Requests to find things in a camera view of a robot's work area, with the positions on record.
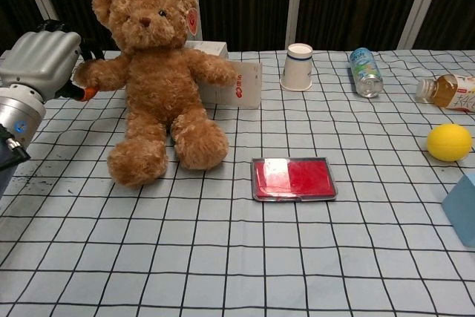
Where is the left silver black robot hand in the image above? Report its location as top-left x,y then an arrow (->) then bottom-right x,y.
0,19 -> 105,103

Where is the brown plush teddy bear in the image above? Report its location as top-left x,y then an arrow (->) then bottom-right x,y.
72,0 -> 238,188

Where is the small white pink box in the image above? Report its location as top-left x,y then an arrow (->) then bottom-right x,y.
184,39 -> 229,60

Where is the white carton red logo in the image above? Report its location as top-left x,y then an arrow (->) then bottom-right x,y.
198,59 -> 263,110

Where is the white paper cup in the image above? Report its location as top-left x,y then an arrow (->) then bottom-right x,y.
279,42 -> 314,92

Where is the blue checkered tablecloth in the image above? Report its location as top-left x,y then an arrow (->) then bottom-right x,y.
0,48 -> 475,317

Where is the red ink pad case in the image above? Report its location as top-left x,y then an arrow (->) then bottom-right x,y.
250,156 -> 340,204

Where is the clear bottle blue label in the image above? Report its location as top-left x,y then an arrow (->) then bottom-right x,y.
348,47 -> 384,99

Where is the tea bottle white cap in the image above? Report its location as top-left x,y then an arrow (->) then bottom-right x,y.
414,73 -> 475,114

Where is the yellow foam ball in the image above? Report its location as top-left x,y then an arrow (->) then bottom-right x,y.
426,122 -> 473,163

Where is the light blue foam cube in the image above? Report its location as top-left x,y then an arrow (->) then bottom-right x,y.
441,173 -> 475,248

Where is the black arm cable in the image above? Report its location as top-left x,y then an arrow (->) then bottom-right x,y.
2,133 -> 31,164

